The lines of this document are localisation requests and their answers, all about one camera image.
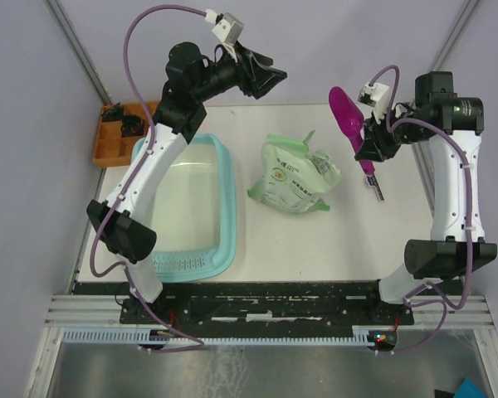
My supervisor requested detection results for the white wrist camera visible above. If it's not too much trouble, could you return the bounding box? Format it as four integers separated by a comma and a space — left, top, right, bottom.
358, 83, 391, 124
205, 9, 245, 46

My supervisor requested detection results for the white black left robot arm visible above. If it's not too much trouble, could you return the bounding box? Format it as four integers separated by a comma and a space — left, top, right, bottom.
86, 41, 287, 323

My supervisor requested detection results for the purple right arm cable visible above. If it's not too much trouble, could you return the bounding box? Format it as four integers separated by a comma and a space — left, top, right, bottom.
369, 65, 475, 356

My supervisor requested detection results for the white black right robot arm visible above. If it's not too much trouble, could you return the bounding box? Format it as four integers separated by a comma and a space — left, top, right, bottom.
355, 71, 497, 324

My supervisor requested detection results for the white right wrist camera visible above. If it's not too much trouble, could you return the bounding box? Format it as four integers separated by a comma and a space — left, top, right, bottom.
358, 83, 391, 124

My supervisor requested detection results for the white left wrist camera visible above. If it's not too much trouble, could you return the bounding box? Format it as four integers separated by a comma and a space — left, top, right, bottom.
205, 9, 245, 46

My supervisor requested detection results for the teal plastic litter box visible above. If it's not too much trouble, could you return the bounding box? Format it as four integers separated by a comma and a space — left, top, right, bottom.
131, 134, 237, 283

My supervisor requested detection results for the orange compartment tray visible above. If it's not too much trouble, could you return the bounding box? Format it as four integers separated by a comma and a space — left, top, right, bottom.
93, 103, 149, 168

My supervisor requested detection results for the magenta plastic litter scoop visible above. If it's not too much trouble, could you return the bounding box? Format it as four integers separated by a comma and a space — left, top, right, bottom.
328, 86, 364, 154

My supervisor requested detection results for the white slotted cable duct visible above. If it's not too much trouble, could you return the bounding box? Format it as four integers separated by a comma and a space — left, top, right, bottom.
61, 325, 378, 344

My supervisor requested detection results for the white plastic clip tool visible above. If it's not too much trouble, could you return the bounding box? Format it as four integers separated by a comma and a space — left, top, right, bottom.
366, 174, 384, 201

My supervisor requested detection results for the aluminium frame rail left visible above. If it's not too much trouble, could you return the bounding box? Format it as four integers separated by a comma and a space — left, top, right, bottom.
43, 0, 112, 105

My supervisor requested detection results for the blue object bottom corner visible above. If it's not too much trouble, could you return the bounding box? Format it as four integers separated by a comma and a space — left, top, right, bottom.
453, 378, 486, 398

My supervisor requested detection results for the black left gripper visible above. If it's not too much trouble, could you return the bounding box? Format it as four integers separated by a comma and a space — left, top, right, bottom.
193, 41, 287, 103

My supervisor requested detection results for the green cat litter bag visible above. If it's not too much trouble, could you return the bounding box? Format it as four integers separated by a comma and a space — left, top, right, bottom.
247, 131, 341, 214

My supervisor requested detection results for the black ring part in tray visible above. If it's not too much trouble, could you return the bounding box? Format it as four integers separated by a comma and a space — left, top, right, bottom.
120, 114, 144, 138

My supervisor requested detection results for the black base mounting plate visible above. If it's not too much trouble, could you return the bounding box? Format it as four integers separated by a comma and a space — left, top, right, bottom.
120, 282, 414, 339

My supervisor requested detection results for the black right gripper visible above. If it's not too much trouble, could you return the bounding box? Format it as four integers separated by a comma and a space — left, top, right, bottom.
354, 107, 426, 163

